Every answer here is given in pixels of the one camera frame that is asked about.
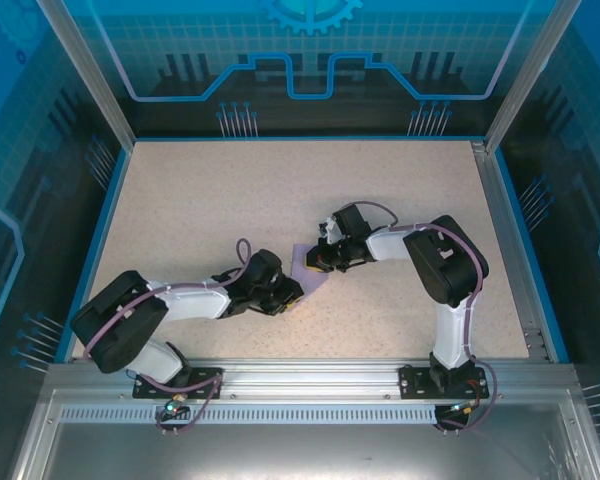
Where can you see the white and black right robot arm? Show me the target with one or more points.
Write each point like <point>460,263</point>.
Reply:
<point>387,245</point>

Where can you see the purple paper sheet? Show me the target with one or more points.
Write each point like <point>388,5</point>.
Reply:
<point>305,282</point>

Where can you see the wide blue printed enclosure panel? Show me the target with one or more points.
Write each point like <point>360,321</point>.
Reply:
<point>180,30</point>

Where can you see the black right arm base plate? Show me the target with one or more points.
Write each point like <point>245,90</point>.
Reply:
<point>412,382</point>

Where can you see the aluminium side rail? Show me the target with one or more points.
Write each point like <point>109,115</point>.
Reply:
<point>496,200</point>

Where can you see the grey metal shelf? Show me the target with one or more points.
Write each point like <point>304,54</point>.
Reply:
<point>300,455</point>

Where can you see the long aluminium base rail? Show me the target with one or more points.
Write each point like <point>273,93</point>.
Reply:
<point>310,380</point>

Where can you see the blue printed side panel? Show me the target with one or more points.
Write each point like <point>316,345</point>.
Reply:
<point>580,175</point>
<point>10,150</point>

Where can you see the blue table border strip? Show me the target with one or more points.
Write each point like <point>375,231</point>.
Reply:
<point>526,250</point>
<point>96,250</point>

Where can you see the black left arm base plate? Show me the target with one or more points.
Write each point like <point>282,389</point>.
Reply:
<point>200,374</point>

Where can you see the aluminium frame post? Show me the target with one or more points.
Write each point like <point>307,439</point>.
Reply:
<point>527,75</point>
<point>92,75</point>

